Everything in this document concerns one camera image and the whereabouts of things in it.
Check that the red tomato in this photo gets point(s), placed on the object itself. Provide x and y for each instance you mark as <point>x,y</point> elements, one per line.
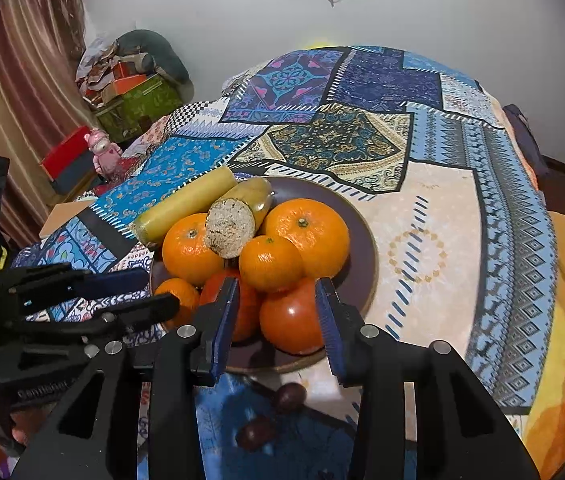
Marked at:
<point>247,310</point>
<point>290,317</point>

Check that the beige cardboard sheet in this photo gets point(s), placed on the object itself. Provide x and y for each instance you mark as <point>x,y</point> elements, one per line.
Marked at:
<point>62,215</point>

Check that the grey bag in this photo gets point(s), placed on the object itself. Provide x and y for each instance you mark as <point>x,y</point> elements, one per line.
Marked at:
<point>522,135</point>

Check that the green patterned box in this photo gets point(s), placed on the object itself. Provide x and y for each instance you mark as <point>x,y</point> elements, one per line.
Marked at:
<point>142,107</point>

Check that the purple plate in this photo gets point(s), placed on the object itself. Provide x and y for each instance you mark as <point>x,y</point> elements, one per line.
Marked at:
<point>357,260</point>

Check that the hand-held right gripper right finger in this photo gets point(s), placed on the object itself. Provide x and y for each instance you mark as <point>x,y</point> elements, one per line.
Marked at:
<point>330,330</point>

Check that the orange box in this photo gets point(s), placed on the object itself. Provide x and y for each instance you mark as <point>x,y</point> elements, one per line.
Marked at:
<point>130,85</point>

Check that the large orange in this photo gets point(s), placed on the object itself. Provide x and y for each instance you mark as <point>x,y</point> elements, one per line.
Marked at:
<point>307,237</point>
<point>192,247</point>

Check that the yellow round object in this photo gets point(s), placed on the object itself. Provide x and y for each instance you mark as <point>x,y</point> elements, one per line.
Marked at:
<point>320,44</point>

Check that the dark red grape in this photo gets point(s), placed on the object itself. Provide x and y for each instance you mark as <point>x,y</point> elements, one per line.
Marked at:
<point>255,434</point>
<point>290,396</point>

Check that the red box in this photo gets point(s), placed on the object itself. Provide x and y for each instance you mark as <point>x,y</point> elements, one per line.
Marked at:
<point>65,152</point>

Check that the small orange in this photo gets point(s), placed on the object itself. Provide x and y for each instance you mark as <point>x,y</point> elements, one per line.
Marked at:
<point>177,297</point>
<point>270,262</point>

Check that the dark grey box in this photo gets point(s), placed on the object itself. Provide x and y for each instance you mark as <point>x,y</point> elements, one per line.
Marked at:
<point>77,175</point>

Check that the pile of paper clutter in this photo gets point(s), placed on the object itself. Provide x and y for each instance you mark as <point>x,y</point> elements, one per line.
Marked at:
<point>97,67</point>

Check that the striped red curtain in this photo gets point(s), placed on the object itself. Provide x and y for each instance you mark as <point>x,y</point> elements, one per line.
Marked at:
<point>17,85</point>

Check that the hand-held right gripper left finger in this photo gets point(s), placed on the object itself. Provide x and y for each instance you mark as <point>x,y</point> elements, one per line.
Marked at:
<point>225,320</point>

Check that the patchwork printed blanket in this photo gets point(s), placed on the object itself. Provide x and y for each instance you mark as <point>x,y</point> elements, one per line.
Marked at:
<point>437,210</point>

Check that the grey cushion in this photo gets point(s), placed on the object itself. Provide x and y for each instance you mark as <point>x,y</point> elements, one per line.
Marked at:
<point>162,52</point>

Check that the yellow corn cob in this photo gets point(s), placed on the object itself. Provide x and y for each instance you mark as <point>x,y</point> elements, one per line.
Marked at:
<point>230,230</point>
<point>182,205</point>

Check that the pink toy bear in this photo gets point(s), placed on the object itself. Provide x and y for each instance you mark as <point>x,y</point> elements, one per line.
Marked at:
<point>105,152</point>

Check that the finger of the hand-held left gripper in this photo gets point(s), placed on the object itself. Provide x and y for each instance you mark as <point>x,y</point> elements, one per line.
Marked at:
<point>142,307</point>
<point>112,280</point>

